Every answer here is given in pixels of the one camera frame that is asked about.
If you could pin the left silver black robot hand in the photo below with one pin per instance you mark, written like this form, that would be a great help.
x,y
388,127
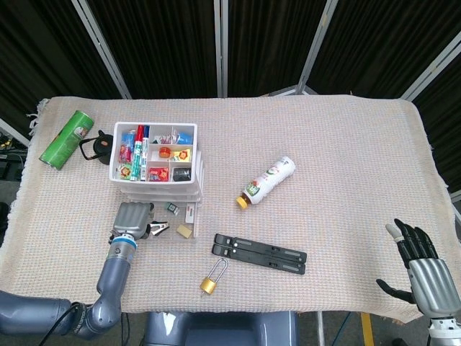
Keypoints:
x,y
131,220

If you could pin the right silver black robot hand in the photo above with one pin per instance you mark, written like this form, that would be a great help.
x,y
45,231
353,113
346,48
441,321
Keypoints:
x,y
430,284

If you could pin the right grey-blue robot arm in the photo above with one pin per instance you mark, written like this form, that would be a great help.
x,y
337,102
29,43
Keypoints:
x,y
441,333

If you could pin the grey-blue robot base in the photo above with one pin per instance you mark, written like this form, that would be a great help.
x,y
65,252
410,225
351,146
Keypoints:
x,y
223,329

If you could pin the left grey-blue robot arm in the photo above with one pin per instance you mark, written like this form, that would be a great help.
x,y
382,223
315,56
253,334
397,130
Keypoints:
x,y
113,274

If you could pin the black staple remover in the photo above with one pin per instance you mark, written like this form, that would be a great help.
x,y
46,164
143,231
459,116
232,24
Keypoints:
x,y
158,227

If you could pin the lion print candy packet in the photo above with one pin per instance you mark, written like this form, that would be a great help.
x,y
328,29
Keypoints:
x,y
125,170

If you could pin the red snack packet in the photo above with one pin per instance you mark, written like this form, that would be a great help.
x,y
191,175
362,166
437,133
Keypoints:
x,y
158,174

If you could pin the yellow eraser block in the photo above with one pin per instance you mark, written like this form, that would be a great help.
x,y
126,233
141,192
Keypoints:
x,y
183,230

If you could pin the white eraser red print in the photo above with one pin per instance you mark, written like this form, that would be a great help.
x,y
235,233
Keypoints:
x,y
189,213

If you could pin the red cap whiteboard marker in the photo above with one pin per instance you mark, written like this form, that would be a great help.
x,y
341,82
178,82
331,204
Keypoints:
x,y
137,158

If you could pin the blue cap whiteboard marker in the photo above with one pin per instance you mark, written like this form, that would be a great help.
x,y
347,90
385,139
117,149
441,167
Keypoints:
x,y
144,158

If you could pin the pink candy wrapper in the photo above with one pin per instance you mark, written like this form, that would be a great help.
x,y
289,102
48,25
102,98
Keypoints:
x,y
126,153

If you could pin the orange round tin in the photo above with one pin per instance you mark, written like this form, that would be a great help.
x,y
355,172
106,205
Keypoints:
x,y
164,152

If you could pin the black round clip object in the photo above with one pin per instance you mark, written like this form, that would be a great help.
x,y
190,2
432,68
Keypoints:
x,y
102,146

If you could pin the yellow lion print packet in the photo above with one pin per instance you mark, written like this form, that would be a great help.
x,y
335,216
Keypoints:
x,y
182,155

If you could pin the blue candy wrapper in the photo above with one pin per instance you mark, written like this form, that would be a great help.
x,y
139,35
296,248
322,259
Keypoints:
x,y
127,137

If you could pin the clear plastic packet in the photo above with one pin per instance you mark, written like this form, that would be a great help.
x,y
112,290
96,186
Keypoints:
x,y
165,139

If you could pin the blue small packet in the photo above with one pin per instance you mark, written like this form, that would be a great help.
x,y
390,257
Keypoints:
x,y
185,138

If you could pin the brass long-shackle padlock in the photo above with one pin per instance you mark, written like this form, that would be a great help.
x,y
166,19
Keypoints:
x,y
208,285

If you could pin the green chip can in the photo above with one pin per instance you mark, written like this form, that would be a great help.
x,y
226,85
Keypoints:
x,y
66,140

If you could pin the white table leg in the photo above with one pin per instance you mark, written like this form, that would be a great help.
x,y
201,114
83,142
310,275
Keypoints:
x,y
320,329

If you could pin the beige woven tablecloth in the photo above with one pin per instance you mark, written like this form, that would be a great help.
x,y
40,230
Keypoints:
x,y
324,216

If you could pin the black folding laptop stand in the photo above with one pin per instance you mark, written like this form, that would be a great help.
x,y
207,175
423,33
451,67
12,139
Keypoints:
x,y
259,252

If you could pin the white bottle yellow cap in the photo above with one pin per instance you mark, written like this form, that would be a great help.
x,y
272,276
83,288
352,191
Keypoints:
x,y
266,180

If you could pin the black folding partition screen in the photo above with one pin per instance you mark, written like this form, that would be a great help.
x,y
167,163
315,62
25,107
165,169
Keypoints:
x,y
162,47

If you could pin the white drawer organizer box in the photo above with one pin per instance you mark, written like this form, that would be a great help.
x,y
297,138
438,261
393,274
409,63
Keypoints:
x,y
151,182

